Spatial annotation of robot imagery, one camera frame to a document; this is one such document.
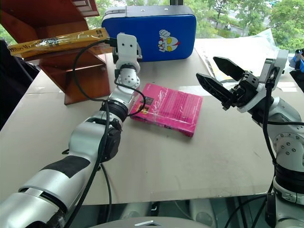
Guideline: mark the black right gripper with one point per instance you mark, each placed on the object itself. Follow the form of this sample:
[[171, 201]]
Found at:
[[247, 88]]

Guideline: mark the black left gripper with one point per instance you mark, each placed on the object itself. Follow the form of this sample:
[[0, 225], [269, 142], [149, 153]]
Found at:
[[115, 55]]

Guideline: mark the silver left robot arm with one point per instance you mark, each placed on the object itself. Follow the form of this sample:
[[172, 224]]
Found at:
[[78, 137]]

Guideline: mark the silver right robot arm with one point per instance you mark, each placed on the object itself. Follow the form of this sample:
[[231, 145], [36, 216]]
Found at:
[[288, 147]]

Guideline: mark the yellow book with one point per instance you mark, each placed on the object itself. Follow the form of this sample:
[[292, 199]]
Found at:
[[69, 41]]

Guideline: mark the wooden bookshelf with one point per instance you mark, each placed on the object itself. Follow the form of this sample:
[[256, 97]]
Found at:
[[59, 59]]

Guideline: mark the pink paperback book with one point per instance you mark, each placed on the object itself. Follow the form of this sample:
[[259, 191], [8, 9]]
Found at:
[[171, 107]]

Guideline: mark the clear plastic sheet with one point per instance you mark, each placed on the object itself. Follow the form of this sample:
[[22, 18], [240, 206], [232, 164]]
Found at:
[[237, 47]]

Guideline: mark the blue case with cartoon print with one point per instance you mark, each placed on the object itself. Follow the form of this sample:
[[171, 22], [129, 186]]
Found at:
[[147, 35]]

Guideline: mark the blue plastic object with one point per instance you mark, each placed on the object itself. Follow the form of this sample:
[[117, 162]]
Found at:
[[298, 60]]

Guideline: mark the dark black cloth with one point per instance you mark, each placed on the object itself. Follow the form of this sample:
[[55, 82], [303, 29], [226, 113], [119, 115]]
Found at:
[[12, 90]]

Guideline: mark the grey rounded shape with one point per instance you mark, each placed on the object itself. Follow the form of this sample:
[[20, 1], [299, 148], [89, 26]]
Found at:
[[202, 211]]

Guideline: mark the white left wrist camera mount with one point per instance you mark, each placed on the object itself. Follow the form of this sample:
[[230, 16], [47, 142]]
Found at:
[[127, 47]]

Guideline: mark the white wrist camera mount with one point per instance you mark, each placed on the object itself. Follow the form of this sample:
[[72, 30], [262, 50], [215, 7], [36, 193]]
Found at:
[[127, 47], [279, 64]]

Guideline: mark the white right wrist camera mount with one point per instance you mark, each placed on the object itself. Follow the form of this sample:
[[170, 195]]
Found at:
[[279, 64]]

